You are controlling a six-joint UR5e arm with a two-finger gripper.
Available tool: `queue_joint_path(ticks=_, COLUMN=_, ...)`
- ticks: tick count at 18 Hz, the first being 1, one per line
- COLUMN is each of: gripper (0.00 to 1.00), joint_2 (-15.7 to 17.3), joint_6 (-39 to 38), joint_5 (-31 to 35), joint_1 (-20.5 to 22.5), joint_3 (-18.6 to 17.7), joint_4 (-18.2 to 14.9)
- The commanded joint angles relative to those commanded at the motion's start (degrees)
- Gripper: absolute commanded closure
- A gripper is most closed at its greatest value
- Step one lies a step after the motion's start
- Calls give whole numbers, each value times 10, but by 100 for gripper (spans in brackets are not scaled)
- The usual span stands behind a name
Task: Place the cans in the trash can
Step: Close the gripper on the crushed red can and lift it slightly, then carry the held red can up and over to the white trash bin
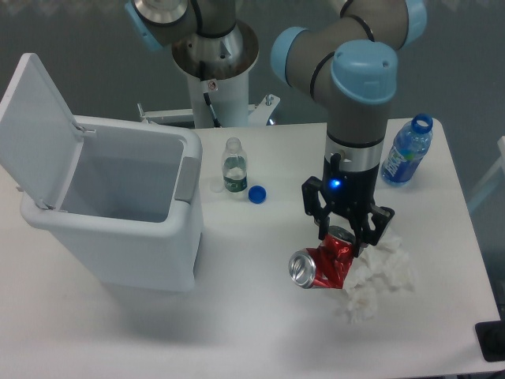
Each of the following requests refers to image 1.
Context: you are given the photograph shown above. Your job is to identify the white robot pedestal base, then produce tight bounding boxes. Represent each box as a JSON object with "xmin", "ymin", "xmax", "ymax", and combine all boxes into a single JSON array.
[{"xmin": 137, "ymin": 21, "xmax": 280, "ymax": 129}]

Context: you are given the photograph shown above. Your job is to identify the blue plastic bottle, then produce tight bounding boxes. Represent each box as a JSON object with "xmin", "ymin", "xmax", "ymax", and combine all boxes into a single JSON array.
[{"xmin": 380, "ymin": 113, "xmax": 433, "ymax": 186}]

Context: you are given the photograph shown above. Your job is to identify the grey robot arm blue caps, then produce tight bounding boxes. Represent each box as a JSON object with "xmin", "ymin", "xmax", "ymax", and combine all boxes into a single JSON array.
[{"xmin": 125, "ymin": 1, "xmax": 427, "ymax": 253}]

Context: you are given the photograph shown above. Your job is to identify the crushed red soda can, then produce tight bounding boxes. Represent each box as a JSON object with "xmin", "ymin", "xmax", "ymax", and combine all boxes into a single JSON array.
[{"xmin": 288, "ymin": 226, "xmax": 355, "ymax": 290}]

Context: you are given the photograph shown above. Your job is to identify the black device table corner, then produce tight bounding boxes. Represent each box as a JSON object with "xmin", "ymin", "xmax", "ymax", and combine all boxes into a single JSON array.
[{"xmin": 475, "ymin": 321, "xmax": 504, "ymax": 362}]

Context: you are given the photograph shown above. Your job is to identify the crumpled white tissue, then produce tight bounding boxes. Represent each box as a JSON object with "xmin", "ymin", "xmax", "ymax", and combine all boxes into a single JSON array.
[{"xmin": 334, "ymin": 230, "xmax": 417, "ymax": 324}]

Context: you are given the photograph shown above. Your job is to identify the blue bottle cap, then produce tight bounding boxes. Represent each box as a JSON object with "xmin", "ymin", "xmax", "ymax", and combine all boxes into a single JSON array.
[{"xmin": 248, "ymin": 185, "xmax": 267, "ymax": 205}]

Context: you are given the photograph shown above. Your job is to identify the clear bottle green label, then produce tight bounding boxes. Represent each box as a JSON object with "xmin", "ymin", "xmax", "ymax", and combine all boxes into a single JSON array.
[{"xmin": 222, "ymin": 137, "xmax": 248, "ymax": 193}]

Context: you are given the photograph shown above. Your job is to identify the black cable on pedestal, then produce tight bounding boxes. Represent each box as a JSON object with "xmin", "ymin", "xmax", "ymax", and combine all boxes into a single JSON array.
[{"xmin": 199, "ymin": 61, "xmax": 222, "ymax": 128}]

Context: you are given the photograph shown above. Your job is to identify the white trash can open lid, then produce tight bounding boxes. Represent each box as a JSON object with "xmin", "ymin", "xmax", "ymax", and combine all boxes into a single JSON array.
[{"xmin": 1, "ymin": 53, "xmax": 204, "ymax": 291}]

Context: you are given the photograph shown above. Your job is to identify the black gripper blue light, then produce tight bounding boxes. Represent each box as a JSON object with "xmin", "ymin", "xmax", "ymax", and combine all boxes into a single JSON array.
[{"xmin": 301, "ymin": 159, "xmax": 395, "ymax": 257}]

